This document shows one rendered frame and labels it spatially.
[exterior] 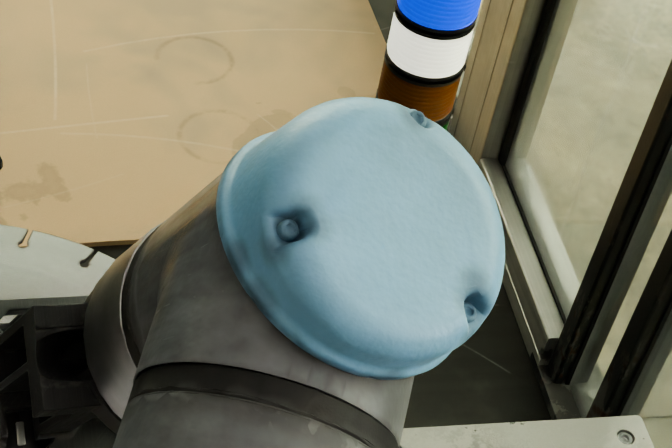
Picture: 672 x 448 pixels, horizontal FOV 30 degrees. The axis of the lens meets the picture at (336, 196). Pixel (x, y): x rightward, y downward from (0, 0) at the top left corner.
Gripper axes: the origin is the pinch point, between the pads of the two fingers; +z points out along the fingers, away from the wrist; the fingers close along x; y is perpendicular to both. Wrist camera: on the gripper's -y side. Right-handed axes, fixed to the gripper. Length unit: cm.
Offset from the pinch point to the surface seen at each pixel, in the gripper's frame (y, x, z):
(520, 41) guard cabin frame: -46, -30, 13
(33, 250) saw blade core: -2.4, -12.4, 10.4
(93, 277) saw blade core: -5.2, -10.0, 8.4
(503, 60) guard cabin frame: -46, -29, 16
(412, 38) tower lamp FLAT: -17.6, -17.5, -10.4
